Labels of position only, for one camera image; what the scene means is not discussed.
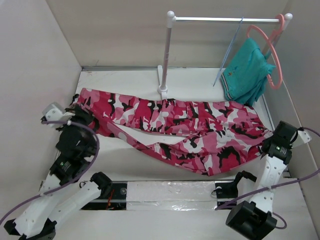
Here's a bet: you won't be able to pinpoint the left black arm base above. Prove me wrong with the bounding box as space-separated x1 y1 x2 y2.
81 181 128 211

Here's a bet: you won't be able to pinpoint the blue wire hanger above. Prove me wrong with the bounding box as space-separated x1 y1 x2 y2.
212 17 244 87

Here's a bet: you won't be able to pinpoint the pink camouflage trousers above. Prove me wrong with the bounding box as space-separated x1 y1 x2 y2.
73 88 273 176

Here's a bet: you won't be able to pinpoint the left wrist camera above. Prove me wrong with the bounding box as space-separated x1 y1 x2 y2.
41 102 75 122

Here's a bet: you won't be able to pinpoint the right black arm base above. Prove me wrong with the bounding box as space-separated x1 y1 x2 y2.
211 181 239 210

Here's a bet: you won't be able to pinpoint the teal shorts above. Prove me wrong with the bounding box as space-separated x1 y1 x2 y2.
220 38 276 106

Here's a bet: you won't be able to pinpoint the silver tape strip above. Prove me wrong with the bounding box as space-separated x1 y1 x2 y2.
126 181 217 212

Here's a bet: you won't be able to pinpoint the white clothes rack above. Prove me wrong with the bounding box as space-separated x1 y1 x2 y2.
157 11 293 99

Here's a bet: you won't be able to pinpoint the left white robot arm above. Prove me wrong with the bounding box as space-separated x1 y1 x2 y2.
0 109 113 240

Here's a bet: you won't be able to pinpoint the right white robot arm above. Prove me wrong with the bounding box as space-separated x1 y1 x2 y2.
225 121 298 240

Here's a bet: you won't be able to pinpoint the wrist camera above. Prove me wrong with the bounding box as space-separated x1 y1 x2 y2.
292 128 312 148
41 102 75 122

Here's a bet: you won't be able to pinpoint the pink plastic hanger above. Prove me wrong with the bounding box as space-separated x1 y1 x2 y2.
246 14 285 90

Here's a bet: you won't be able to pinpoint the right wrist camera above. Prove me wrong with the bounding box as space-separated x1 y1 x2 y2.
292 128 312 148

